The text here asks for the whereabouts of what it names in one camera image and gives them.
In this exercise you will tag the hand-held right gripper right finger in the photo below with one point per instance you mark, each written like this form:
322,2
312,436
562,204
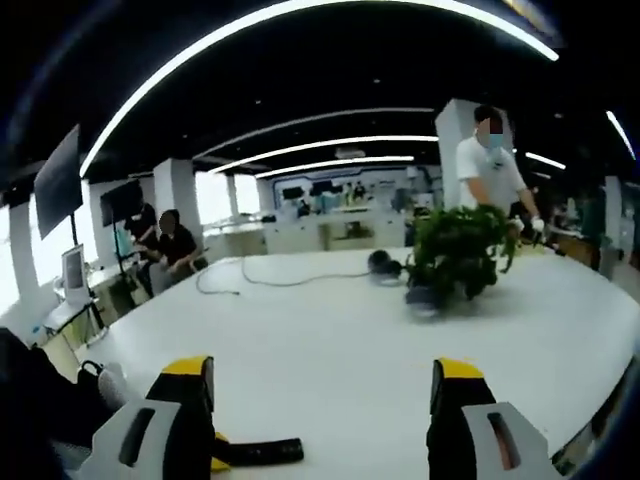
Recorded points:
450,430

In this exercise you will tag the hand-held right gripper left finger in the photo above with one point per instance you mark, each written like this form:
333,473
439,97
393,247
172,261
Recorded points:
185,430

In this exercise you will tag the black remote control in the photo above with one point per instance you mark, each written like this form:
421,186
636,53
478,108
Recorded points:
265,450

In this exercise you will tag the grey plant pot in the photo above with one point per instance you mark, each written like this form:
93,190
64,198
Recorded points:
425,302

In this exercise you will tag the black tripod stand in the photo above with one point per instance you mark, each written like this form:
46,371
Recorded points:
92,320

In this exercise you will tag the white side desk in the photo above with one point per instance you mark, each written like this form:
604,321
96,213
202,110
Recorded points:
102,280

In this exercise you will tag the black headphones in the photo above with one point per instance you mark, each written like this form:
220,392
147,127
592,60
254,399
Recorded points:
385,267

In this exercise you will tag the green potted plant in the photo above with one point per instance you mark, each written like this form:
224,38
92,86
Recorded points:
460,250

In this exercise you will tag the small white screen device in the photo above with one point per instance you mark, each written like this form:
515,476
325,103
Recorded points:
74,272

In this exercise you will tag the white display counter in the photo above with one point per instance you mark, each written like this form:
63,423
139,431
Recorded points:
295,235

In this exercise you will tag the small black monitor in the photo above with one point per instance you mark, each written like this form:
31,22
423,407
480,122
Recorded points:
122,202

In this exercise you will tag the ceiling light strip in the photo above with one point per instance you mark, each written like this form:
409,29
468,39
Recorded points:
325,145

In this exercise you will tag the large black wall monitor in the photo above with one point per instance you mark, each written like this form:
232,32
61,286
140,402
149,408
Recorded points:
57,182

